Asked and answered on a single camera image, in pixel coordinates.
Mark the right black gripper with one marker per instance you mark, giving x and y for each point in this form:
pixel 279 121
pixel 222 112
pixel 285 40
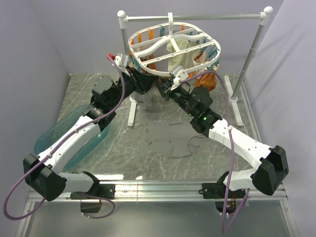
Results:
pixel 165 87

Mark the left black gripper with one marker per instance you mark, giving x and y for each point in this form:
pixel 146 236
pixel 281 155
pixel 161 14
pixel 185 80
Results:
pixel 143 82

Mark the white oval clip hanger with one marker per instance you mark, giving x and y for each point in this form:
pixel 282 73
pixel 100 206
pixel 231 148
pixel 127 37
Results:
pixel 158 43

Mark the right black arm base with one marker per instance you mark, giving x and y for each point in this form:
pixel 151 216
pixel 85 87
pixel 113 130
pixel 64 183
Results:
pixel 217 191

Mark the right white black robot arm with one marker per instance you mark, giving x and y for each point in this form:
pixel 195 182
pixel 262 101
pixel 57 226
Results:
pixel 269 165

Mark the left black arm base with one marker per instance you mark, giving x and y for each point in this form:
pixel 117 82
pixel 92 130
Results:
pixel 98 192

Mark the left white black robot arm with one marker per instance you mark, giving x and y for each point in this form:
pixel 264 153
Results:
pixel 44 173

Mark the grey beige hanging underwear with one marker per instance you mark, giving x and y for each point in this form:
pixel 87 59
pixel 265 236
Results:
pixel 143 100

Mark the orange hanging underwear right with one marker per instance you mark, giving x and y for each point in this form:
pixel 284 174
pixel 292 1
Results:
pixel 207 80

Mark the cream hanging underwear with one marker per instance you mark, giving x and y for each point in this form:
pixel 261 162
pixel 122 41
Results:
pixel 184 60

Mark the teal plastic basin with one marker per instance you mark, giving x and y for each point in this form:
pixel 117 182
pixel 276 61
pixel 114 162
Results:
pixel 60 128

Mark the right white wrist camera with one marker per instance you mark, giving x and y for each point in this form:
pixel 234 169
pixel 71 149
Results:
pixel 178 76

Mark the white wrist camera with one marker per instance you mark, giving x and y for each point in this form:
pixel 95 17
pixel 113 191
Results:
pixel 122 60
pixel 178 76

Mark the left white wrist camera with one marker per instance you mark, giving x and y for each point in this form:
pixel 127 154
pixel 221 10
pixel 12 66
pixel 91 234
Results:
pixel 122 60

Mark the aluminium mounting rail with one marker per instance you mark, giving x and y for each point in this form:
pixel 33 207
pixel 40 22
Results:
pixel 158 191

